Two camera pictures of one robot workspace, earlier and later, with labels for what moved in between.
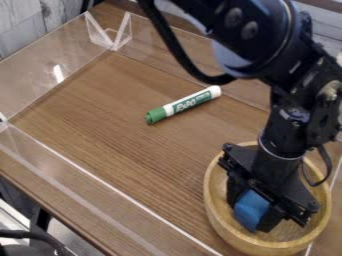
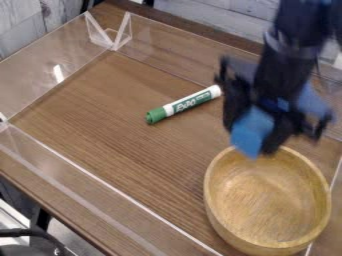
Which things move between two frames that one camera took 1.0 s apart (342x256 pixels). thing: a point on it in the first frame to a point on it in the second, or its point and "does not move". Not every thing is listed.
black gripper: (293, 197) to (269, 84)
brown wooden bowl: (289, 237) does not move
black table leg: (42, 219) does not move
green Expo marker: (153, 114) does not move
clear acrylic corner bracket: (108, 37) does not move
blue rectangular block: (249, 209) to (249, 131)
